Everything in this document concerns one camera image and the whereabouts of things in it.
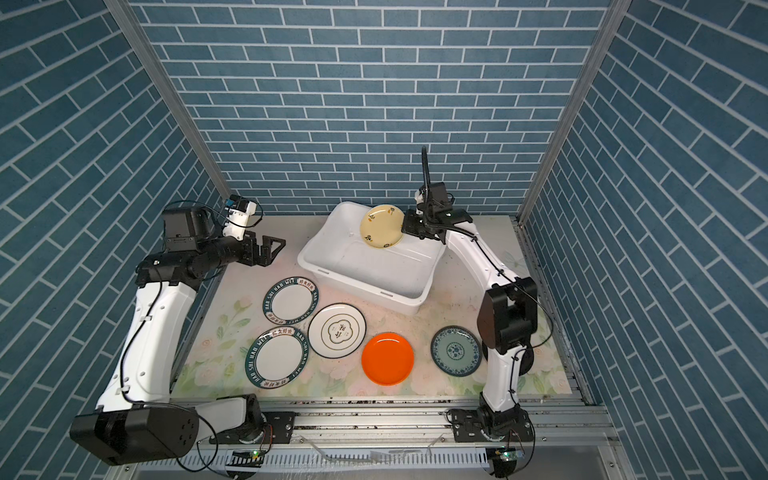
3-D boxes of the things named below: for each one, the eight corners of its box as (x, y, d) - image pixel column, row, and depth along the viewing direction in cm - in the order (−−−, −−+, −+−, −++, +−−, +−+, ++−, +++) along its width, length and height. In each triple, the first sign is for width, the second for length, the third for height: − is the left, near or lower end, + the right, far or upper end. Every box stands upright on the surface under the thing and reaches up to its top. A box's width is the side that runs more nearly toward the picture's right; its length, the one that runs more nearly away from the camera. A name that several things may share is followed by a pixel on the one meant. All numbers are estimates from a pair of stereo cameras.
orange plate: (360, 385, 82) (359, 383, 81) (364, 335, 92) (363, 332, 90) (414, 385, 82) (415, 383, 81) (413, 335, 92) (413, 332, 90)
